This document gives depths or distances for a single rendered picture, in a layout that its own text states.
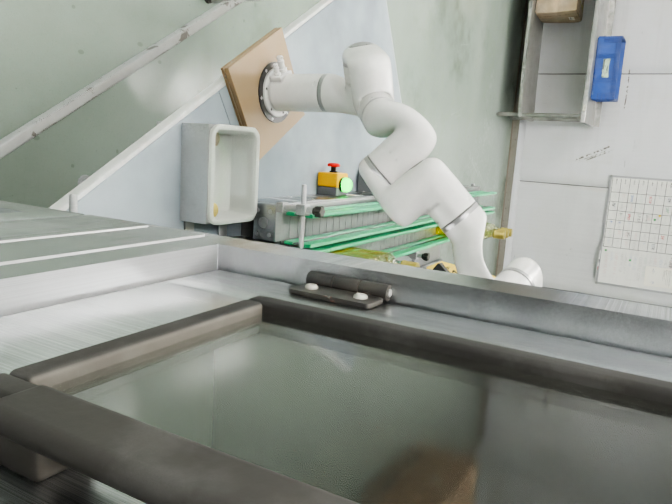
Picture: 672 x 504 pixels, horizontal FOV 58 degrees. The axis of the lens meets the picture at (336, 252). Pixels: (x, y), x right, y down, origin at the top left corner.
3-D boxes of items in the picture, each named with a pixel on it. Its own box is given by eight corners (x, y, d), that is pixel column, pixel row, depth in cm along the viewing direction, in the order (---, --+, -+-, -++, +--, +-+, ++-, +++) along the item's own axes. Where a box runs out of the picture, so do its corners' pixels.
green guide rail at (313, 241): (283, 244, 153) (310, 248, 149) (284, 240, 153) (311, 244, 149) (479, 207, 305) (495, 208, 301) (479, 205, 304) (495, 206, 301)
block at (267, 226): (250, 239, 152) (273, 243, 149) (252, 202, 151) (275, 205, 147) (259, 238, 155) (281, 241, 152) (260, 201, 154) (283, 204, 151)
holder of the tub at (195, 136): (179, 244, 139) (205, 248, 136) (181, 122, 135) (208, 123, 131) (227, 236, 154) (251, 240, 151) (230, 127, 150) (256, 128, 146)
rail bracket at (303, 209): (273, 250, 149) (316, 257, 144) (276, 182, 147) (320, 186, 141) (280, 249, 152) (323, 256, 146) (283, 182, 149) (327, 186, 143)
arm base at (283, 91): (254, 65, 151) (307, 64, 143) (280, 50, 159) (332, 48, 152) (268, 124, 159) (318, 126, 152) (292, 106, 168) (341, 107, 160)
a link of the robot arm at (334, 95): (320, 121, 152) (378, 123, 144) (312, 68, 145) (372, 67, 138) (338, 108, 159) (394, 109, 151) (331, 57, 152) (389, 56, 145)
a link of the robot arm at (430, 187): (474, 198, 127) (419, 242, 131) (410, 120, 128) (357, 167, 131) (476, 202, 111) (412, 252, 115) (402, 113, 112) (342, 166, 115)
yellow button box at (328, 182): (315, 193, 189) (336, 196, 186) (316, 169, 188) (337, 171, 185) (326, 193, 195) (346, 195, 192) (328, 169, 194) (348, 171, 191)
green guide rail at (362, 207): (285, 215, 152) (312, 218, 148) (285, 211, 152) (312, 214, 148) (480, 192, 303) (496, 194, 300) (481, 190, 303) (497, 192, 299)
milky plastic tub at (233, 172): (180, 221, 138) (210, 226, 134) (182, 121, 134) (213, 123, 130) (229, 216, 153) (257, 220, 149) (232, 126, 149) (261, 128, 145)
